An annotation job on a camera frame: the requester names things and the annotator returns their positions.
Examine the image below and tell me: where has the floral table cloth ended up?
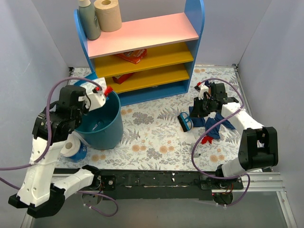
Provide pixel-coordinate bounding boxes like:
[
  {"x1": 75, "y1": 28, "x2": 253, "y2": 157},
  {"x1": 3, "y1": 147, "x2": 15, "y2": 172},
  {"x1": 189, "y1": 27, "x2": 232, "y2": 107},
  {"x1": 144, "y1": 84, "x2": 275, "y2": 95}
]
[{"x1": 57, "y1": 66, "x2": 241, "y2": 171}]

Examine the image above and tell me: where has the brown paper roll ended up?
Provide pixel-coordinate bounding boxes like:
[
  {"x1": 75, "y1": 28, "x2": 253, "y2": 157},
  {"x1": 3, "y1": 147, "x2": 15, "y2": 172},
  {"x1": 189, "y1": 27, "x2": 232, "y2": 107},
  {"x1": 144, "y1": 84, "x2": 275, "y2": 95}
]
[{"x1": 94, "y1": 0, "x2": 122, "y2": 32}]

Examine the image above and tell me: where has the aluminium frame rail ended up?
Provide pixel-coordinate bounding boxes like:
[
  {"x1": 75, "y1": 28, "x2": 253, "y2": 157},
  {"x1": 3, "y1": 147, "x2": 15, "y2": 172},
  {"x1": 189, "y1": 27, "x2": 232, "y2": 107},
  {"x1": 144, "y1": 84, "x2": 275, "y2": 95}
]
[{"x1": 21, "y1": 172, "x2": 296, "y2": 228}]

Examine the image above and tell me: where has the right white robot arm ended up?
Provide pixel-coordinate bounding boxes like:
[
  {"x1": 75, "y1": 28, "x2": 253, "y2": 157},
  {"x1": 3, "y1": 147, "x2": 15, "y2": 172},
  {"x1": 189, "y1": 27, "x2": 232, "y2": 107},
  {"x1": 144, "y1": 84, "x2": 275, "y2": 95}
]
[{"x1": 190, "y1": 82, "x2": 279, "y2": 189}]

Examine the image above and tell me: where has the grey green bottle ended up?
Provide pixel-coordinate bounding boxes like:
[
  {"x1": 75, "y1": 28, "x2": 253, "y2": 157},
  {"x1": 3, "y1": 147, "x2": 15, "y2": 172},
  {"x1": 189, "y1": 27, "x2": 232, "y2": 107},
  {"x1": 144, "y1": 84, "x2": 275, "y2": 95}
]
[{"x1": 78, "y1": 0, "x2": 101, "y2": 40}]

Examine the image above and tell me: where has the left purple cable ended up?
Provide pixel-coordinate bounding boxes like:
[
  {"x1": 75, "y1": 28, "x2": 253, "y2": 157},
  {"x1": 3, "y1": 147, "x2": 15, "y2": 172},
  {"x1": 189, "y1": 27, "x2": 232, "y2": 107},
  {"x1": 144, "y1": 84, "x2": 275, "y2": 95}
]
[{"x1": 0, "y1": 76, "x2": 119, "y2": 217}]

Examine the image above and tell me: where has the white blue tape roll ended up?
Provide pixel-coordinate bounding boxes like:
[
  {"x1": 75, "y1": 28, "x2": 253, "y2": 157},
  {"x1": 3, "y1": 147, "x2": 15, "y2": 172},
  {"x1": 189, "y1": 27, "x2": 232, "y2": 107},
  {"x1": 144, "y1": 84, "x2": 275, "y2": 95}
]
[{"x1": 60, "y1": 137, "x2": 87, "y2": 163}]

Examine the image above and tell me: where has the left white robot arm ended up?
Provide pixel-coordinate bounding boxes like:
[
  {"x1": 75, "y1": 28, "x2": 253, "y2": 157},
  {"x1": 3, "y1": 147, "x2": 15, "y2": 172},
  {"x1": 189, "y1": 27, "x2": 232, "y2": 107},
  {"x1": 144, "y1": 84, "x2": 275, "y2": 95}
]
[{"x1": 8, "y1": 85, "x2": 106, "y2": 219}]

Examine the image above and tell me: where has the teal plastic bucket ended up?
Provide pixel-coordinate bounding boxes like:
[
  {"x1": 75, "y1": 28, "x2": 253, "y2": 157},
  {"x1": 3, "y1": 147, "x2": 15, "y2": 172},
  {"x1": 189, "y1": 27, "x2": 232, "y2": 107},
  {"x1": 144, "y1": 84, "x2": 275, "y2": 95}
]
[{"x1": 76, "y1": 91, "x2": 124, "y2": 150}]

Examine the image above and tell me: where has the dark blue paper scrap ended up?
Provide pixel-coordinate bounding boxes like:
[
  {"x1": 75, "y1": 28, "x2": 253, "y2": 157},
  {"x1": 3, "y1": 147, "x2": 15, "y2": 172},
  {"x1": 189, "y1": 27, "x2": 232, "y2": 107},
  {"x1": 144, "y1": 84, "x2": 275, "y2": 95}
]
[
  {"x1": 205, "y1": 113, "x2": 235, "y2": 139},
  {"x1": 190, "y1": 117, "x2": 206, "y2": 127}
]

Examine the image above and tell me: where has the dark blue paper scrap middle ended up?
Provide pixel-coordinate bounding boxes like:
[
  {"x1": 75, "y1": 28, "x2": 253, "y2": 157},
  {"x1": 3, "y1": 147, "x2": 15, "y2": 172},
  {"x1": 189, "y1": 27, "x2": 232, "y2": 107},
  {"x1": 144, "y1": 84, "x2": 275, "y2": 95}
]
[{"x1": 190, "y1": 117, "x2": 206, "y2": 127}]

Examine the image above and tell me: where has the red paper scrap left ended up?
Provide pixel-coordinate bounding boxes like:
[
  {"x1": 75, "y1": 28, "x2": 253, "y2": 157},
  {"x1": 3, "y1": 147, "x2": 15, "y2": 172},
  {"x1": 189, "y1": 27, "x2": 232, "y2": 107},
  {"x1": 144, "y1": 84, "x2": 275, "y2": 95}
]
[{"x1": 104, "y1": 86, "x2": 113, "y2": 97}]

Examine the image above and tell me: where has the red paper scrap right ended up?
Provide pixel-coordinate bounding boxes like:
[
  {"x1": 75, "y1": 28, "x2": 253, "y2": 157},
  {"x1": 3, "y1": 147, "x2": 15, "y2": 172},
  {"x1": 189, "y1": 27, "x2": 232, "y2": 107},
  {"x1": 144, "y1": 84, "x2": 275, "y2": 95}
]
[{"x1": 201, "y1": 135, "x2": 213, "y2": 144}]

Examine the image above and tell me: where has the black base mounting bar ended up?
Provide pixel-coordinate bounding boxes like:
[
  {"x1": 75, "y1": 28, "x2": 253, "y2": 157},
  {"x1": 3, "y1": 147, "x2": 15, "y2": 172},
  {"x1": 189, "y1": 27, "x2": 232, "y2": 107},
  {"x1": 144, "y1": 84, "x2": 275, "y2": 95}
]
[{"x1": 73, "y1": 169, "x2": 245, "y2": 202}]

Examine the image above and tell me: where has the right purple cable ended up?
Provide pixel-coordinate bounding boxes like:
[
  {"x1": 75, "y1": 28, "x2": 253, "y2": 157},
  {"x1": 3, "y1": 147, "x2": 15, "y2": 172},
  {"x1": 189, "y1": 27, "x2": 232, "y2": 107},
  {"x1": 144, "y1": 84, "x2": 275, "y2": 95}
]
[{"x1": 191, "y1": 78, "x2": 251, "y2": 207}]

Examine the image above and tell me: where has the blue hand brush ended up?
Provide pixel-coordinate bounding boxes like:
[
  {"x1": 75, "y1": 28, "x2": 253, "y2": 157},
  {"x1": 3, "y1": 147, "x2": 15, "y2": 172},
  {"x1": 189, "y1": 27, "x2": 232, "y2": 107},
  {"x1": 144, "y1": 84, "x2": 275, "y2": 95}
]
[{"x1": 177, "y1": 112, "x2": 193, "y2": 132}]

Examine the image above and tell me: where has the red box upper shelf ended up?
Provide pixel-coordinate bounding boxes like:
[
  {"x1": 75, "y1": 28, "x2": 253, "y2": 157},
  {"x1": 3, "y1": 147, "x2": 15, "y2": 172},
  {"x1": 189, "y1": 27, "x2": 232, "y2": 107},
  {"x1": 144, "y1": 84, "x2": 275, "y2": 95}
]
[{"x1": 116, "y1": 49, "x2": 147, "y2": 64}]

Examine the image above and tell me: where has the red box lower shelf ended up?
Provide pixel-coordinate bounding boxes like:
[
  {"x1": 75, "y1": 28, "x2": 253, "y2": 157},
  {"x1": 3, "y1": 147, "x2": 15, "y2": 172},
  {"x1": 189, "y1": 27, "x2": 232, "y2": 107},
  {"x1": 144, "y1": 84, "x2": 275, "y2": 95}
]
[{"x1": 112, "y1": 73, "x2": 134, "y2": 85}]

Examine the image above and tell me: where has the red paper scrap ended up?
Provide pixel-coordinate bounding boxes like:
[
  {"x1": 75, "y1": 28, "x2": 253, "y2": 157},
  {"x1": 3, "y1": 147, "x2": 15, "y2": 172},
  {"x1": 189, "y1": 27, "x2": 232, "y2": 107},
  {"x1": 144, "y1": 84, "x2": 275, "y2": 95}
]
[
  {"x1": 201, "y1": 135, "x2": 213, "y2": 144},
  {"x1": 104, "y1": 86, "x2": 113, "y2": 97}
]

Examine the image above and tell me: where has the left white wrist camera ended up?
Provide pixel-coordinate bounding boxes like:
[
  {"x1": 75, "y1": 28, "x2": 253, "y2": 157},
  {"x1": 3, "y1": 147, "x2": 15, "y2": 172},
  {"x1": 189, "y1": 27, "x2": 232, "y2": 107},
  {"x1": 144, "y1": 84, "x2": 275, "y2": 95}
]
[{"x1": 85, "y1": 92, "x2": 106, "y2": 112}]

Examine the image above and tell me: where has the red box shelf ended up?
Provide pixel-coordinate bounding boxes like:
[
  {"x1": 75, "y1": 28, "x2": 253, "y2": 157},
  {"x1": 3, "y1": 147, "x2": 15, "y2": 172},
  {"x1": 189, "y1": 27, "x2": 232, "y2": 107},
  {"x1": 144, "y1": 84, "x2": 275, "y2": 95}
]
[
  {"x1": 116, "y1": 49, "x2": 147, "y2": 64},
  {"x1": 112, "y1": 73, "x2": 134, "y2": 85}
]

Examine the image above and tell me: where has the purple cable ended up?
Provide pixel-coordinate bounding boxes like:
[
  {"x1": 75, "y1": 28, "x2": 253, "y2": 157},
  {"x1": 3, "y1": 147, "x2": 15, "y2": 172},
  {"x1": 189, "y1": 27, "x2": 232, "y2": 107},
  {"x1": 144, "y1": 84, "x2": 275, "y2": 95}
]
[
  {"x1": 0, "y1": 76, "x2": 119, "y2": 217},
  {"x1": 191, "y1": 78, "x2": 251, "y2": 207}
]

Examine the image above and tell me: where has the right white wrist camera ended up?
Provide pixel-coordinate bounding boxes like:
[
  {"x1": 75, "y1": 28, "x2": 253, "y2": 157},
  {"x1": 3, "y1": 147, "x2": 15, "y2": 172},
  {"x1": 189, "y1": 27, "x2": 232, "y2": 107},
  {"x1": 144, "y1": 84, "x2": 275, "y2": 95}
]
[{"x1": 194, "y1": 82, "x2": 208, "y2": 100}]

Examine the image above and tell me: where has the blue plastic dustpan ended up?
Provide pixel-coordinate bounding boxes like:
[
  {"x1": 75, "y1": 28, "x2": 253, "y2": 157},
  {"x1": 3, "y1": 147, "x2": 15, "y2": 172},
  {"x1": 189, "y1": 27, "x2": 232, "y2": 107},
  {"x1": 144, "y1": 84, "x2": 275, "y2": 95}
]
[{"x1": 72, "y1": 73, "x2": 98, "y2": 93}]

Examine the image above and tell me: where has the dark blue paper scrap right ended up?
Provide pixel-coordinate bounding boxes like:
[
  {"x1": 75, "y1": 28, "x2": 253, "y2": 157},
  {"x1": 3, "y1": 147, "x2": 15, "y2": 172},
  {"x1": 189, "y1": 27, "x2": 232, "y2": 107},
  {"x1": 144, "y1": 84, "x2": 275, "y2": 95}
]
[{"x1": 205, "y1": 113, "x2": 235, "y2": 139}]

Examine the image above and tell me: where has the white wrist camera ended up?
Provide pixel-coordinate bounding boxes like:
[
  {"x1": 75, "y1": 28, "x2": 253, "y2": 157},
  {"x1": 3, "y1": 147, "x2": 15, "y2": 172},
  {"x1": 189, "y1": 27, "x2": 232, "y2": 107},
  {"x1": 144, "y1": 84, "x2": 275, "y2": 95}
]
[
  {"x1": 85, "y1": 92, "x2": 106, "y2": 112},
  {"x1": 194, "y1": 82, "x2": 208, "y2": 100}
]

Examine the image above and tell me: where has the blue pink yellow shelf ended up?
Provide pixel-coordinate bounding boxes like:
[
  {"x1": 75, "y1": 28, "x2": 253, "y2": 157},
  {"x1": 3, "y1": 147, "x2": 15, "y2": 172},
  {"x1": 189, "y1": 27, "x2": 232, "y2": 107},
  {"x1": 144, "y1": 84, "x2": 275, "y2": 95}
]
[{"x1": 74, "y1": 0, "x2": 205, "y2": 106}]

